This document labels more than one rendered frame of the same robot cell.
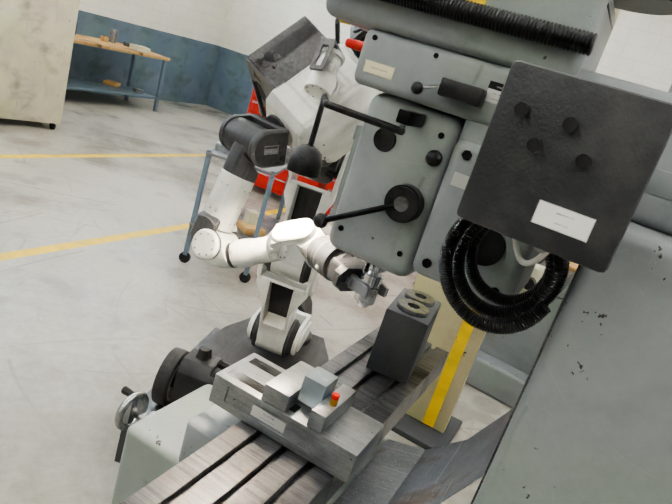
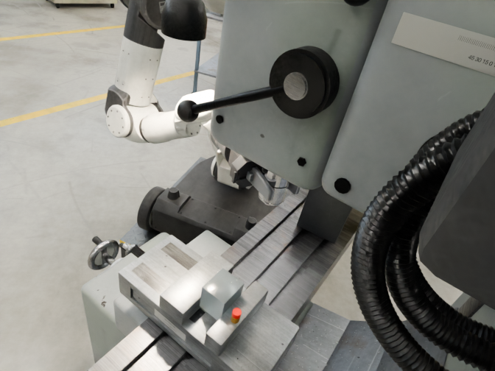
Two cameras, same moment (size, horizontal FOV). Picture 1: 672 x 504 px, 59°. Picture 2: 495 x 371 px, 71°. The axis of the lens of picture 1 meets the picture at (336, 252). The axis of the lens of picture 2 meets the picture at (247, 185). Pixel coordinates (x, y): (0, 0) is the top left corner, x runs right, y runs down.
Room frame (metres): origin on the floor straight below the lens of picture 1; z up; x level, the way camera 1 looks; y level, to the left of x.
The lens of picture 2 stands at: (0.72, -0.10, 1.58)
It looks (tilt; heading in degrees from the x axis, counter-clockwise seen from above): 37 degrees down; 7
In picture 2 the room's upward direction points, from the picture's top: 12 degrees clockwise
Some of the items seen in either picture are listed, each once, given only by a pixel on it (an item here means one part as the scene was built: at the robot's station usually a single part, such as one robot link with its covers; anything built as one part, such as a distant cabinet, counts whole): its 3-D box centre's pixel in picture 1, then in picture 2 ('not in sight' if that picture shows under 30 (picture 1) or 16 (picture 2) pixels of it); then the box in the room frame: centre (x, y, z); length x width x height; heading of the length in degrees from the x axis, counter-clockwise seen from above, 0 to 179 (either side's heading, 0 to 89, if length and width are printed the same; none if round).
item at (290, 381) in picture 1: (293, 385); (198, 285); (1.13, 0.00, 1.00); 0.15 x 0.06 x 0.04; 158
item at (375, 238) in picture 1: (405, 184); (317, 41); (1.20, -0.09, 1.47); 0.21 x 0.19 x 0.32; 158
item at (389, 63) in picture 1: (459, 86); not in sight; (1.19, -0.13, 1.68); 0.34 x 0.24 x 0.10; 68
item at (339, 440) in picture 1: (298, 404); (206, 302); (1.12, -0.02, 0.96); 0.35 x 0.15 x 0.11; 68
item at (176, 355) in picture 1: (171, 376); (154, 208); (1.79, 0.41, 0.50); 0.20 x 0.05 x 0.20; 174
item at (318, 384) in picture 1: (318, 388); (221, 294); (1.11, -0.05, 1.02); 0.06 x 0.05 x 0.06; 158
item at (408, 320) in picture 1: (405, 331); (336, 189); (1.58, -0.26, 1.01); 0.22 x 0.12 x 0.20; 166
